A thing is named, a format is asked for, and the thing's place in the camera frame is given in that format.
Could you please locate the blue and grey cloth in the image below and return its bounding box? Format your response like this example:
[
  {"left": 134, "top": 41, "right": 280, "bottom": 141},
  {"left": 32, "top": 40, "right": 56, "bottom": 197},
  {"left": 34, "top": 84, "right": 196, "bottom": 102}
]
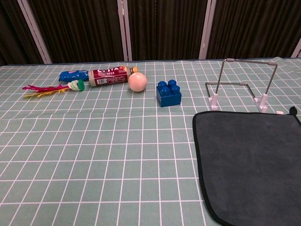
[{"left": 192, "top": 106, "right": 301, "bottom": 226}]

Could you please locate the blue toy building block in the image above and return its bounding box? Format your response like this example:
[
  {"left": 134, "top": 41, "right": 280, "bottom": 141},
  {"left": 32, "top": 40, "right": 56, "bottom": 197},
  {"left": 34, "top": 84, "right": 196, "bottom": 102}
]
[{"left": 156, "top": 79, "right": 182, "bottom": 108}]

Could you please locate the pale pink ball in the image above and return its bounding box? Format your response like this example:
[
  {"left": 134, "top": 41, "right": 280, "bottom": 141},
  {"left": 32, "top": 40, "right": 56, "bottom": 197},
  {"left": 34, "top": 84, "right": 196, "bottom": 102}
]
[{"left": 127, "top": 72, "right": 148, "bottom": 92}]

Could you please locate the Costa coffee bottle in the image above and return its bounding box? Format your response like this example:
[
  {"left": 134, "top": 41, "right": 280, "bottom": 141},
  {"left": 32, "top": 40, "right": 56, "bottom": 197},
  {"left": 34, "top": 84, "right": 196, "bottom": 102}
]
[{"left": 88, "top": 66, "right": 139, "bottom": 87}]

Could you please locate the green checkered tablecloth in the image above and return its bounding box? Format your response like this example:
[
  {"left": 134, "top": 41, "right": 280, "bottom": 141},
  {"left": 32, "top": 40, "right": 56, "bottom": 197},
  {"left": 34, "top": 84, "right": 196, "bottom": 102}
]
[{"left": 0, "top": 57, "right": 301, "bottom": 226}]

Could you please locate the colourful feather shuttlecock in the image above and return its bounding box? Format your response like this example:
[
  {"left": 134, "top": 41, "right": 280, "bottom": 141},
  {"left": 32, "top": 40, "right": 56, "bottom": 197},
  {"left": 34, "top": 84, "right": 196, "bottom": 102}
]
[{"left": 22, "top": 79, "right": 85, "bottom": 99}]

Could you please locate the dark pleated screen panel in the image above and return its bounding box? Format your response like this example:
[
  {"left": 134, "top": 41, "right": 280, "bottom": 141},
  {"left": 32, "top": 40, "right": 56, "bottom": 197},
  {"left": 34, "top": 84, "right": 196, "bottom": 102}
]
[
  {"left": 0, "top": 0, "right": 45, "bottom": 66},
  {"left": 27, "top": 0, "right": 125, "bottom": 64},
  {"left": 206, "top": 0, "right": 301, "bottom": 59},
  {"left": 127, "top": 0, "right": 209, "bottom": 61}
]

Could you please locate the blue snack packet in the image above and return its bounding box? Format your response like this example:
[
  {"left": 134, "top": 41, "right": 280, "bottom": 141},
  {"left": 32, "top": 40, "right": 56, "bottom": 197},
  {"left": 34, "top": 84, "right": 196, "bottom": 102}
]
[{"left": 58, "top": 69, "right": 90, "bottom": 83}]

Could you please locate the metal wire drying rack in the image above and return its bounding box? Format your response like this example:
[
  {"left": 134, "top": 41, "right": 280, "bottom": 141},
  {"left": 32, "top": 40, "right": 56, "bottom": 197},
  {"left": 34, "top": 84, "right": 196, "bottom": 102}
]
[{"left": 205, "top": 58, "right": 286, "bottom": 115}]

